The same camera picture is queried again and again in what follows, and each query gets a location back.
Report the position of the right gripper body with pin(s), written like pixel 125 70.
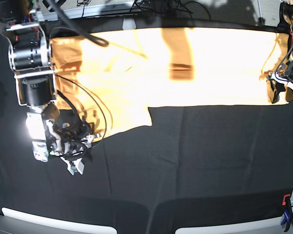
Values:
pixel 60 133

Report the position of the yellow t-shirt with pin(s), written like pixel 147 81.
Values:
pixel 113 87

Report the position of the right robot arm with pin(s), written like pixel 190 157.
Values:
pixel 30 54

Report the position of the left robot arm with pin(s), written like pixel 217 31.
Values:
pixel 286 21

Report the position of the black table cloth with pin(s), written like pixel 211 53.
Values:
pixel 194 166

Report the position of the grey tag on cloth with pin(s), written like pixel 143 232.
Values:
pixel 129 24

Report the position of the red blue clamp bottom right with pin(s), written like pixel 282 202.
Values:
pixel 287 213

